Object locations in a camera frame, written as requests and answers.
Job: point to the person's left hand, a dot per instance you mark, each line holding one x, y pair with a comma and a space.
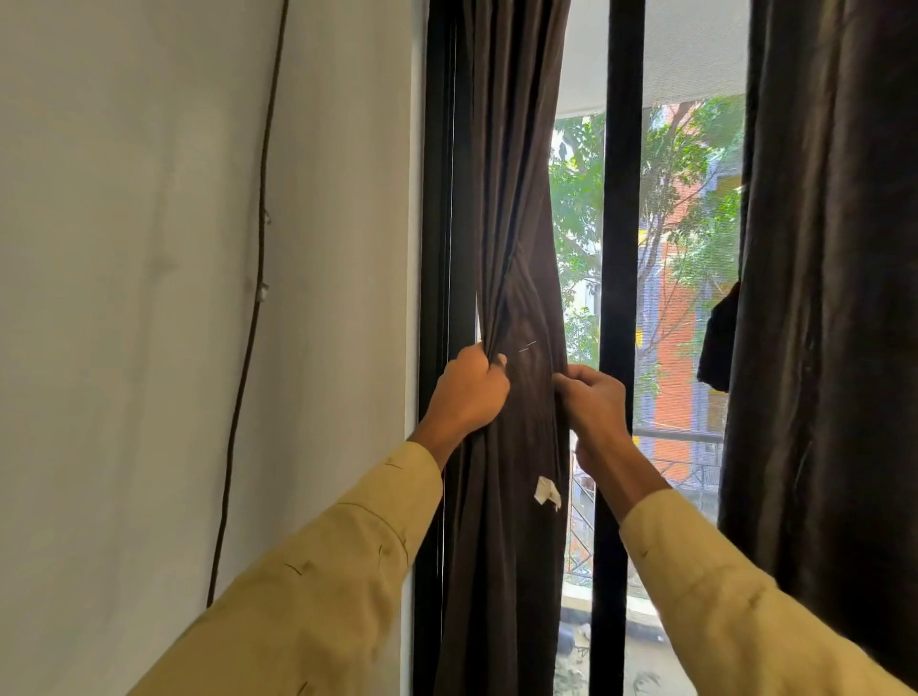
470, 394

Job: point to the person's right hand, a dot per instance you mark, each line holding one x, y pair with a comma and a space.
599, 416

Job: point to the dark brown curtain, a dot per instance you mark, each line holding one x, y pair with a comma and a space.
516, 143
825, 287

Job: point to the person's right forearm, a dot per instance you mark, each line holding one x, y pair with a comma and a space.
731, 609

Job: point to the person's left forearm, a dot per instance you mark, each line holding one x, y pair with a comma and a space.
315, 595

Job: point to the black metal balcony railing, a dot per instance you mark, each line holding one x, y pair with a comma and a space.
681, 435

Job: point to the orange brick building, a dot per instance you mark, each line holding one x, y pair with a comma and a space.
674, 344

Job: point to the black window frame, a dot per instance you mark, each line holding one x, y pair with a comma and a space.
622, 215

